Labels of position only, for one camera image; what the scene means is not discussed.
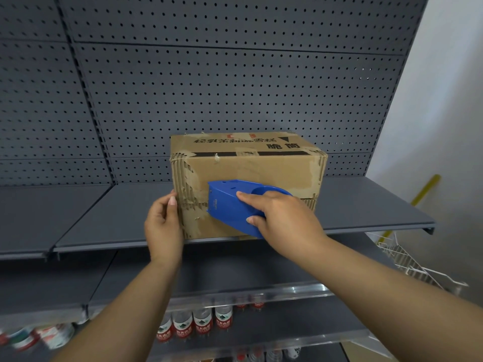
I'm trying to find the brown cardboard box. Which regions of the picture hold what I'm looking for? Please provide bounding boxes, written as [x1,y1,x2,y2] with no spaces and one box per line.
[170,131,328,242]

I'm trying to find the grey shelf with clear rail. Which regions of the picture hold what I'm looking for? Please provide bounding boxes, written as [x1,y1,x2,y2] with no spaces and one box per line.
[87,237,397,317]
[0,252,118,325]

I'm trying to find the grey pegboard back panel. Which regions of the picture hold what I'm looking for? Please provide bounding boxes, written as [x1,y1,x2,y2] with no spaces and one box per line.
[0,0,116,187]
[56,0,431,185]

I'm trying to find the person's left hand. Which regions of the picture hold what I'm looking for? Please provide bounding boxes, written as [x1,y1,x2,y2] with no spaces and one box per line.
[144,190,186,269]

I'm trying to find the person's left forearm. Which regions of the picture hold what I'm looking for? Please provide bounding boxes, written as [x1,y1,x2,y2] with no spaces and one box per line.
[52,259,184,362]

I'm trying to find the row of red green packets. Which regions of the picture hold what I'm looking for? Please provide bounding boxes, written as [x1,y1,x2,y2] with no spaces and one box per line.
[0,322,76,351]

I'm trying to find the white wire basket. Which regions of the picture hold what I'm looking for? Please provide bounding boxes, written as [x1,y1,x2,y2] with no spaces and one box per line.
[364,229,470,298]

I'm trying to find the person's right forearm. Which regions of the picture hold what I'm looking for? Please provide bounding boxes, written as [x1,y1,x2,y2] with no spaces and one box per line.
[294,237,483,362]

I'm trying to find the blue tape dispenser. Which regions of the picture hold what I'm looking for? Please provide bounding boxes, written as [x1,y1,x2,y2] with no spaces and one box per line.
[205,179,294,240]

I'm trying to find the person's right hand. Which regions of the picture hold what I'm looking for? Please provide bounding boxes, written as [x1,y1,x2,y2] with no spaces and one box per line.
[235,190,331,260]

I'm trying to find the yellow stick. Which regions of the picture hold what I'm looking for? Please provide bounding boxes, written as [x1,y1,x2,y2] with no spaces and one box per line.
[379,174,441,244]

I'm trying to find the grey metal shelf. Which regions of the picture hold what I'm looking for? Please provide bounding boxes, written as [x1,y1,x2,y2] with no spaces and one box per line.
[0,184,116,260]
[147,297,372,362]
[52,175,438,254]

